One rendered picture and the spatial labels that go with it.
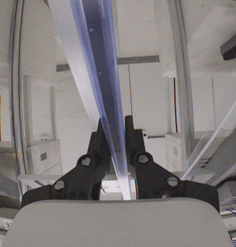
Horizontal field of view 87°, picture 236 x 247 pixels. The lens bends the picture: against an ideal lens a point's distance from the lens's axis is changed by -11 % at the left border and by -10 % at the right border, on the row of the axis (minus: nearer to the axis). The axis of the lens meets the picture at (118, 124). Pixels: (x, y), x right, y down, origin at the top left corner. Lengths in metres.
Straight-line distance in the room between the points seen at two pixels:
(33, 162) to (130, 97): 1.52
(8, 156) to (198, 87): 2.22
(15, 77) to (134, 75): 1.62
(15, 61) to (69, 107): 1.50
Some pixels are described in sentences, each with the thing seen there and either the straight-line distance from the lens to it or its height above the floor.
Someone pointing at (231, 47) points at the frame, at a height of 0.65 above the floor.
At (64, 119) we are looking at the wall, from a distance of 2.18.
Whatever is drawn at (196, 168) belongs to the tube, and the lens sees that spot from 0.19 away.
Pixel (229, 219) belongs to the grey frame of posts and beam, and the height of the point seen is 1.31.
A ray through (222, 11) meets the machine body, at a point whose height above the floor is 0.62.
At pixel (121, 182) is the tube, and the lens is 0.19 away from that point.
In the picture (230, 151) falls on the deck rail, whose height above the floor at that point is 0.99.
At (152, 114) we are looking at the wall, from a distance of 1.99.
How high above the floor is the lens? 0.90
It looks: 2 degrees up
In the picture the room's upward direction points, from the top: 176 degrees clockwise
